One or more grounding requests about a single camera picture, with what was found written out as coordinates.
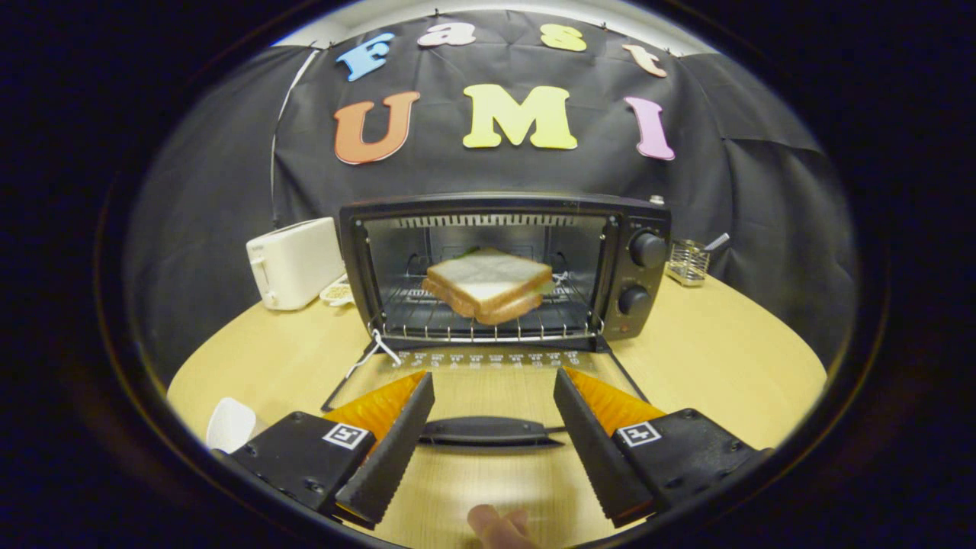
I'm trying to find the white pop-up toaster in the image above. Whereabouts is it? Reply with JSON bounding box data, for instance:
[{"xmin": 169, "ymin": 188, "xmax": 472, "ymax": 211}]
[{"xmin": 246, "ymin": 217, "xmax": 345, "ymax": 311}]

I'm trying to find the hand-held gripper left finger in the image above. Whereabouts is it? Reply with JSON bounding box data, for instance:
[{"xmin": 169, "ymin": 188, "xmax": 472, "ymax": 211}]
[{"xmin": 221, "ymin": 371, "xmax": 435, "ymax": 528}]

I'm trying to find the white string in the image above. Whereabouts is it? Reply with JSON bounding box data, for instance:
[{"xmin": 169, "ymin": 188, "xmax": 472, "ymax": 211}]
[{"xmin": 347, "ymin": 328, "xmax": 403, "ymax": 380}]

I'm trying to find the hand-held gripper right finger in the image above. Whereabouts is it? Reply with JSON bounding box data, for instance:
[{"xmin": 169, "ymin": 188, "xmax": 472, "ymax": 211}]
[{"xmin": 554, "ymin": 368, "xmax": 771, "ymax": 528}]

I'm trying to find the white plate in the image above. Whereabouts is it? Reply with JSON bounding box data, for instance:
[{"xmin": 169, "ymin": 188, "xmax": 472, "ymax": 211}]
[{"xmin": 206, "ymin": 396, "xmax": 268, "ymax": 453}]

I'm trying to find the metal wire basket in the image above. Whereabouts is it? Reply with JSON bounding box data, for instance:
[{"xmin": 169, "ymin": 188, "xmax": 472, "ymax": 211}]
[{"xmin": 666, "ymin": 239, "xmax": 711, "ymax": 287}]

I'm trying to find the black toaster oven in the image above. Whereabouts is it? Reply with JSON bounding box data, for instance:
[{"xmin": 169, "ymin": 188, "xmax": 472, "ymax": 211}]
[{"xmin": 320, "ymin": 192, "xmax": 673, "ymax": 448}]

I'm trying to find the white bread sandwich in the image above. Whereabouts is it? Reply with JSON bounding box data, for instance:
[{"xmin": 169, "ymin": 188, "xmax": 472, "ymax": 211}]
[{"xmin": 422, "ymin": 246, "xmax": 555, "ymax": 326}]

